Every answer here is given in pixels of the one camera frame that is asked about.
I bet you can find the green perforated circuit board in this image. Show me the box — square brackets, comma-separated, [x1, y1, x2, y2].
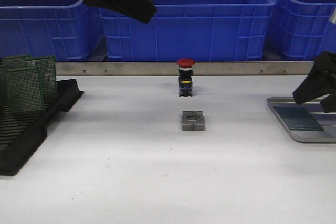
[274, 106, 324, 131]

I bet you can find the red emergency stop button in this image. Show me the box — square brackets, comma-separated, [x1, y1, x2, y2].
[176, 58, 195, 97]

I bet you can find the grey square metal mount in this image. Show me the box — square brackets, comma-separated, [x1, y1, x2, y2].
[181, 111, 205, 131]

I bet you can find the metal table edge rail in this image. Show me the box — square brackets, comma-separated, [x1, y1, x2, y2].
[56, 61, 313, 76]

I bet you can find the silver metal tray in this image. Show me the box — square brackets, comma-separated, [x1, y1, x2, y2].
[267, 97, 335, 144]

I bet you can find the black slotted board rack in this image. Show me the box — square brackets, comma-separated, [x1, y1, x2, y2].
[1, 79, 83, 176]

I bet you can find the blue plastic bin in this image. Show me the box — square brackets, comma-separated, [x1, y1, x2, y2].
[99, 0, 275, 62]
[266, 0, 335, 61]
[1, 0, 104, 62]

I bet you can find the left blue plastic bin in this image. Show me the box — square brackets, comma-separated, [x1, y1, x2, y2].
[1, 0, 104, 62]

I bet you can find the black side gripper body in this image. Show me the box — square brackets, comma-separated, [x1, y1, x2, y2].
[312, 51, 335, 88]

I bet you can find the centre blue plastic bin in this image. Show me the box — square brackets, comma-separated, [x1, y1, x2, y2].
[99, 0, 275, 62]

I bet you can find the right blue plastic bin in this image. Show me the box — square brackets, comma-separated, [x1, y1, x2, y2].
[266, 0, 335, 61]

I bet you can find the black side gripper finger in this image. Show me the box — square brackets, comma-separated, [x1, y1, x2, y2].
[292, 70, 333, 104]
[321, 92, 335, 113]

